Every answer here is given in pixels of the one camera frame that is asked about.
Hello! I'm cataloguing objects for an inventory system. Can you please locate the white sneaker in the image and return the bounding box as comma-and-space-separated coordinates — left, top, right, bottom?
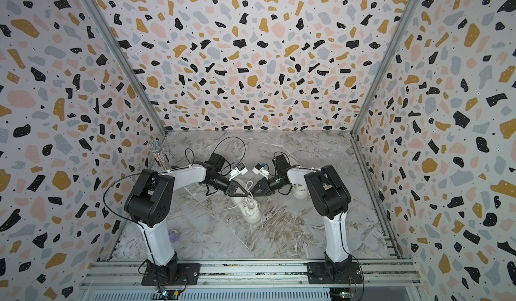
292, 184, 309, 200
230, 178, 262, 224

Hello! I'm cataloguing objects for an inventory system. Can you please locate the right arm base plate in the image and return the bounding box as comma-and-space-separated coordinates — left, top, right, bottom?
306, 261, 364, 284

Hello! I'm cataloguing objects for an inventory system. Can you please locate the aluminium corner post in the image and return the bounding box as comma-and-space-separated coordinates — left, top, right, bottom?
350, 0, 419, 137
82, 0, 167, 135

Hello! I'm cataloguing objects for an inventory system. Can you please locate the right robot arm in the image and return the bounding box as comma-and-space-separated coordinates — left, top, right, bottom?
251, 153, 354, 275

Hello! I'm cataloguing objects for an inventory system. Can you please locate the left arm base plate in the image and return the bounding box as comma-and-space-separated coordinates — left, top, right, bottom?
141, 263, 201, 287

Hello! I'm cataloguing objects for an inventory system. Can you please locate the purple small object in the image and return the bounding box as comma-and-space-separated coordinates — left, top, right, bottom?
168, 229, 180, 243

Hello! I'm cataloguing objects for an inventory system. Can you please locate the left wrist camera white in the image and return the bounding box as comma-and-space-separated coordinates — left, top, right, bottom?
229, 163, 248, 181

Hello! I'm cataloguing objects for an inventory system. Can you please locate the aluminium corner post right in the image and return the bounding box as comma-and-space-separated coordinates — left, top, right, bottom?
350, 0, 419, 137

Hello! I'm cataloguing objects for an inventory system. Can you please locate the aluminium front rail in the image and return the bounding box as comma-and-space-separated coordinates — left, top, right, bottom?
79, 259, 422, 291

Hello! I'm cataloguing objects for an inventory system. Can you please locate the aluminium corner post left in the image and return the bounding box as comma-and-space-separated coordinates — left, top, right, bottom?
82, 0, 167, 135

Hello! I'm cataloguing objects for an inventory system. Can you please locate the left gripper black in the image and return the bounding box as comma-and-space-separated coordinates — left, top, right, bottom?
206, 175, 249, 198

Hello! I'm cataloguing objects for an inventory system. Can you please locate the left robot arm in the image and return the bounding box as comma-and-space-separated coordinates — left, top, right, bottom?
124, 161, 249, 267

